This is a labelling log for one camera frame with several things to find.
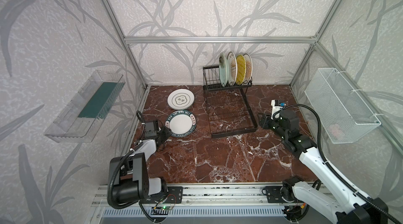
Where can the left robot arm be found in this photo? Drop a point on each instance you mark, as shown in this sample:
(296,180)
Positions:
(129,182)

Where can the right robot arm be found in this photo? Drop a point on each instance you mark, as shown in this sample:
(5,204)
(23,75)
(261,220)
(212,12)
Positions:
(349,204)

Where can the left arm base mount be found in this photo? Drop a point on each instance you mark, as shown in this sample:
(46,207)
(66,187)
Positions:
(173,195)

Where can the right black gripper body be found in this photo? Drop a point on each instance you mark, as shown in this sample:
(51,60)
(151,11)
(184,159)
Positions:
(274,125)

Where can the clear plastic wall bin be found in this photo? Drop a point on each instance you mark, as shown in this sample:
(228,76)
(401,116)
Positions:
(83,116)

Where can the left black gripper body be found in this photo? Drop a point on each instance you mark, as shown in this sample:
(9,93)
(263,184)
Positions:
(162,134)

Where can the aluminium front rail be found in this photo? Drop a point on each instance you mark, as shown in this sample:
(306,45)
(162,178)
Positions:
(233,194)

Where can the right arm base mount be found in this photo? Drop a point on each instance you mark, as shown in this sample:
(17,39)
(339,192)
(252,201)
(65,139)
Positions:
(278,194)

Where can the yellow green woven plate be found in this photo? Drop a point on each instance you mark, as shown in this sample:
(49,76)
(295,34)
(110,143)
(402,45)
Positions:
(241,72)

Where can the pink object in basket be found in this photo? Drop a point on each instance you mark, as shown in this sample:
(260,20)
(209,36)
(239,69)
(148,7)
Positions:
(336,130)

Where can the small white orange sunburst plate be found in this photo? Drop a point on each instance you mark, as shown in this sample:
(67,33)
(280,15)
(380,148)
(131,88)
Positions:
(249,68)

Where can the mint green flower plate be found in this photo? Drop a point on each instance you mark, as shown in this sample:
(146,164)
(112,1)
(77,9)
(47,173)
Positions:
(223,70)

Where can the white wire mesh basket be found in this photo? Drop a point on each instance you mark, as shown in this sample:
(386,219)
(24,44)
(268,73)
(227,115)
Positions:
(337,102)

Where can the aluminium cage frame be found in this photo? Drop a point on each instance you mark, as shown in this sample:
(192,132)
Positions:
(313,41)

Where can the white plate grey flower outline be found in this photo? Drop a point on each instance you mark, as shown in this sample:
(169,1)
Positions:
(181,99)

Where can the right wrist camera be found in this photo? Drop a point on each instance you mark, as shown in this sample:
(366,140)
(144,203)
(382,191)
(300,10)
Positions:
(277,105)

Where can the large white orange sunburst plate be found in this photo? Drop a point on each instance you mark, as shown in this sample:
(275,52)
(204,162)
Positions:
(233,68)

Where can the white plate green lettered rim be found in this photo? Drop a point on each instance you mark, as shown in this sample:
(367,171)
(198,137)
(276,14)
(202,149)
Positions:
(181,123)

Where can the black wire dish rack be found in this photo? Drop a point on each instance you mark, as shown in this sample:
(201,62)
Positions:
(228,109)

